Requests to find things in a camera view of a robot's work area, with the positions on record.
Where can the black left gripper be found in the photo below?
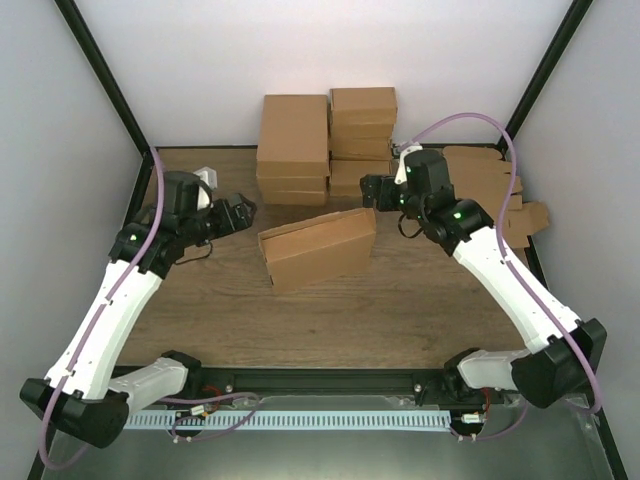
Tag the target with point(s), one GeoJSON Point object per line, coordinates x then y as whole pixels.
{"type": "Point", "coordinates": [243, 221]}

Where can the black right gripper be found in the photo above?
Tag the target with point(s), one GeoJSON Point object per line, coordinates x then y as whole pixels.
{"type": "Point", "coordinates": [370, 192]}

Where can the large cardboard box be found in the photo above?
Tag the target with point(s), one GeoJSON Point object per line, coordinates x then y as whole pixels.
{"type": "Point", "coordinates": [318, 249]}

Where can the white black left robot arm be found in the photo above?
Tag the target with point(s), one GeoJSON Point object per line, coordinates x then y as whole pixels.
{"type": "Point", "coordinates": [79, 395]}

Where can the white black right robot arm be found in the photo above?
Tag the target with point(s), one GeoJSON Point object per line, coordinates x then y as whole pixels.
{"type": "Point", "coordinates": [561, 352]}

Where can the front right folded cardboard box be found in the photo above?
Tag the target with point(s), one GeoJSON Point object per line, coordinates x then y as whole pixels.
{"type": "Point", "coordinates": [345, 175]}

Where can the top left stacked cardboard box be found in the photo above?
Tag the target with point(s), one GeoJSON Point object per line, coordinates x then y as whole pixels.
{"type": "Point", "coordinates": [294, 137]}

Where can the top right stacked cardboard box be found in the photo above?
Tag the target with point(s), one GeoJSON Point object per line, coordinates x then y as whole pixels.
{"type": "Point", "coordinates": [376, 105]}

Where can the top flat cardboard blank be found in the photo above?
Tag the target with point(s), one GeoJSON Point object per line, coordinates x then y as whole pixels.
{"type": "Point", "coordinates": [519, 225]}

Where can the clear plastic sheet cover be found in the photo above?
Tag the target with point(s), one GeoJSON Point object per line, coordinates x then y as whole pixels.
{"type": "Point", "coordinates": [548, 444]}

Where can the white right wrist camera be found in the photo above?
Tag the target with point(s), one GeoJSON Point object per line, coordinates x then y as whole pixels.
{"type": "Point", "coordinates": [402, 170]}

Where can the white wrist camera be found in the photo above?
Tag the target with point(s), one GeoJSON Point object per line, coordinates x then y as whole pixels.
{"type": "Point", "coordinates": [402, 170]}
{"type": "Point", "coordinates": [207, 185]}

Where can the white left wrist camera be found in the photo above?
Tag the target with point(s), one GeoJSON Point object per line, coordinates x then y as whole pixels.
{"type": "Point", "coordinates": [207, 185]}

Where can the black aluminium front rail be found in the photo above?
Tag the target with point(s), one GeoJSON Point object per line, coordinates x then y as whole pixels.
{"type": "Point", "coordinates": [330, 381]}

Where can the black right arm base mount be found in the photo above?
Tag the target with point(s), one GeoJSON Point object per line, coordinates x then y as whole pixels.
{"type": "Point", "coordinates": [446, 388]}

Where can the light blue slotted cable duct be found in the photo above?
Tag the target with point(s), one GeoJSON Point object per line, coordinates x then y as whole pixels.
{"type": "Point", "coordinates": [414, 420]}

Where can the black left frame post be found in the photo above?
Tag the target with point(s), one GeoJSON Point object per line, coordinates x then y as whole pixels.
{"type": "Point", "coordinates": [93, 54]}

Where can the black frame post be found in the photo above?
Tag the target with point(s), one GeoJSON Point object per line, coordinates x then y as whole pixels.
{"type": "Point", "coordinates": [93, 54]}
{"type": "Point", "coordinates": [561, 39]}

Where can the black right frame post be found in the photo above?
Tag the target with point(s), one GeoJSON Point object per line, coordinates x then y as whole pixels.
{"type": "Point", "coordinates": [561, 39]}

